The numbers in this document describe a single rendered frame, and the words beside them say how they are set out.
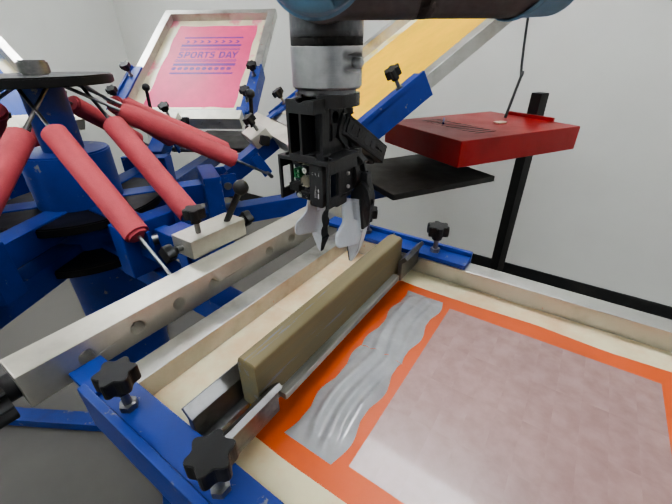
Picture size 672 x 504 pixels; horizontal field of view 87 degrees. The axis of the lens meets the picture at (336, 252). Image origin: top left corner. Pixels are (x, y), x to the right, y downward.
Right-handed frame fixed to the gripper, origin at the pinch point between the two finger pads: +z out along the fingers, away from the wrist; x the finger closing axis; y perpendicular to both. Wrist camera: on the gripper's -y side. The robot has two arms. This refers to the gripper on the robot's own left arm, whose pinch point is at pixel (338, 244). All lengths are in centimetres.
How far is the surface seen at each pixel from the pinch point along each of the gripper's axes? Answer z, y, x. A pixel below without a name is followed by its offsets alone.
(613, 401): 16.7, -9.5, 37.4
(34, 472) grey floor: 112, 39, -111
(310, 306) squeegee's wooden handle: 6.3, 7.2, 0.2
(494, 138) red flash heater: 3, -98, -1
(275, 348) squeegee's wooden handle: 6.4, 15.5, 1.5
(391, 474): 16.7, 15.4, 17.2
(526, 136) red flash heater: 4, -112, 7
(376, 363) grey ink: 16.4, 2.5, 8.3
